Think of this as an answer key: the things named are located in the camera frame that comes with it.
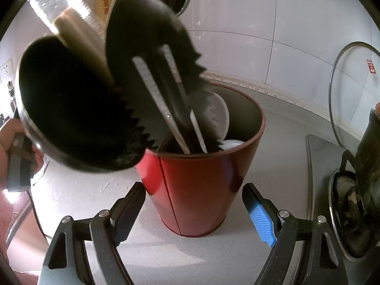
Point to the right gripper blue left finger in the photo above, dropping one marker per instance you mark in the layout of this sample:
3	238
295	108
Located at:
66	260

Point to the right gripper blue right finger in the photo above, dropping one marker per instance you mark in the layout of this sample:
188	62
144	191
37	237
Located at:
321	262

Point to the black plastic spoon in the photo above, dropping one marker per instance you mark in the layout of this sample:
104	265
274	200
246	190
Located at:
72	113

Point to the red cylindrical tin canister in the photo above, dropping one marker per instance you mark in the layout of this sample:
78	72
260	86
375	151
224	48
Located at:
193	193

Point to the disposable chopsticks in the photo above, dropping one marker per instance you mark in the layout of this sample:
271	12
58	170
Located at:
78	28

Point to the white rice paddle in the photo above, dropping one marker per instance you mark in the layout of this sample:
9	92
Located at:
216	115

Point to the white ceramic soup spoon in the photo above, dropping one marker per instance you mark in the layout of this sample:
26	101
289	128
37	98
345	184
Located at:
230	144

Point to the person's left hand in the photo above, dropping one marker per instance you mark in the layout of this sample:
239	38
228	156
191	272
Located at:
9	131

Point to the stainless steel gas stove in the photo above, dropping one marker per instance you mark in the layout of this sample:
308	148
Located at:
349	248

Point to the black clay pot with lid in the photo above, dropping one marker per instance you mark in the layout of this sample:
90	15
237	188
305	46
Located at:
367	162

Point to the glass pot lid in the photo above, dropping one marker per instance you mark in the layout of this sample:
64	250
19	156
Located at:
353	90

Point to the white wall socket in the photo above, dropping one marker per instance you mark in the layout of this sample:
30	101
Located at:
6	69

